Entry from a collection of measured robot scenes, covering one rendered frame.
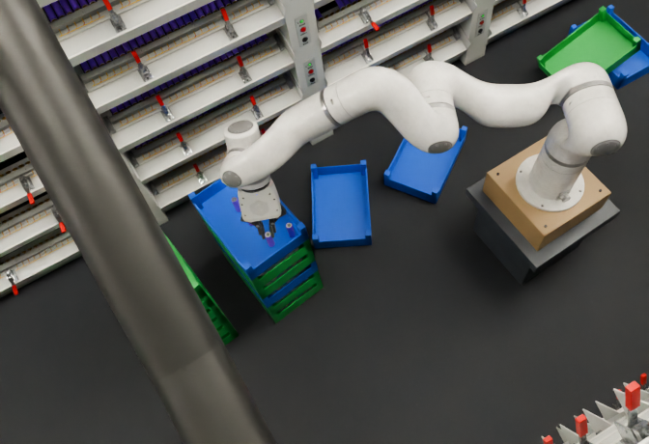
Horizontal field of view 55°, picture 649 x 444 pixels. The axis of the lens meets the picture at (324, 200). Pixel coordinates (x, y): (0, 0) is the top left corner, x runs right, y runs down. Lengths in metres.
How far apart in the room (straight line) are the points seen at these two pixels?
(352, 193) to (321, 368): 0.64
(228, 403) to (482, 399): 1.86
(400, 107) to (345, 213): 0.95
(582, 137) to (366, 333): 0.95
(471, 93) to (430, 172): 0.89
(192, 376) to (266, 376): 1.88
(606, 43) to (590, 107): 1.14
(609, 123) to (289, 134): 0.71
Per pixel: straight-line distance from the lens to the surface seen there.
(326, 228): 2.22
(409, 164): 2.33
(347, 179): 2.30
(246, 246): 1.78
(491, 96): 1.45
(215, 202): 1.87
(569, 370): 2.12
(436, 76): 1.44
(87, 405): 2.24
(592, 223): 1.99
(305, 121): 1.38
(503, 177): 1.88
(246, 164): 1.40
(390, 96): 1.33
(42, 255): 2.37
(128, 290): 0.20
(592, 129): 1.52
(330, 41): 2.05
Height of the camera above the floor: 1.99
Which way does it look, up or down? 61 degrees down
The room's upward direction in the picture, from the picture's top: 12 degrees counter-clockwise
